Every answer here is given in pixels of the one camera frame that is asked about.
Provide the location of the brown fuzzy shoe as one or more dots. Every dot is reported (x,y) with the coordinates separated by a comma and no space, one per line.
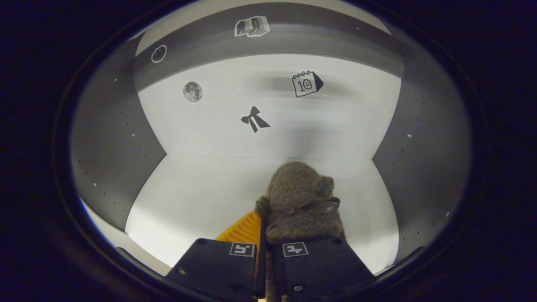
(300,193)

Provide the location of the grey shoe cabinet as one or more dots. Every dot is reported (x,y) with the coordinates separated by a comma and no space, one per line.
(218,176)

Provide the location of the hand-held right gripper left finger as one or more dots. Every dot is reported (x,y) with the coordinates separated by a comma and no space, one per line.
(218,264)

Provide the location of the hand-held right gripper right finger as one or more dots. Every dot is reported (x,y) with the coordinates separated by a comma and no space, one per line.
(319,268)

